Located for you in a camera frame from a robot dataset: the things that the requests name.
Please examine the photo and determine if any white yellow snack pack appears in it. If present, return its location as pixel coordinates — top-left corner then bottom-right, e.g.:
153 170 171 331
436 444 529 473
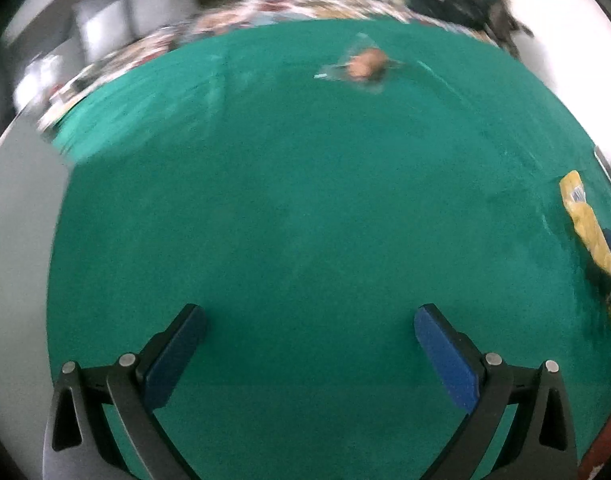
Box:
559 170 611 326

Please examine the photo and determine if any white storage box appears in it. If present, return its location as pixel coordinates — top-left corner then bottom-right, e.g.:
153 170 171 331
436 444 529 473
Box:
0 117 70 446

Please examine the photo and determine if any green velvet blanket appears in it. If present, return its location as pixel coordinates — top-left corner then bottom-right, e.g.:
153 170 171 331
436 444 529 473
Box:
47 21 611 479

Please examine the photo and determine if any black bag pile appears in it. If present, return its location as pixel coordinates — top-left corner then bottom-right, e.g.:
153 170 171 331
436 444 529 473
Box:
397 0 533 60

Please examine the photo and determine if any clear wrapped brown bun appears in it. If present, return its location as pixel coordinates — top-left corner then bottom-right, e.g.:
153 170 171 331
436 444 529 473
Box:
314 32 404 92

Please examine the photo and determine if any grey pillow centre left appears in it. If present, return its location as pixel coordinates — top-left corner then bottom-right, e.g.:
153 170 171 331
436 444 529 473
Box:
74 0 199 63

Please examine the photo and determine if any floral bed sheet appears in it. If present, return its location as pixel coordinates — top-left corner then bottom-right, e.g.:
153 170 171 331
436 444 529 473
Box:
36 0 495 134

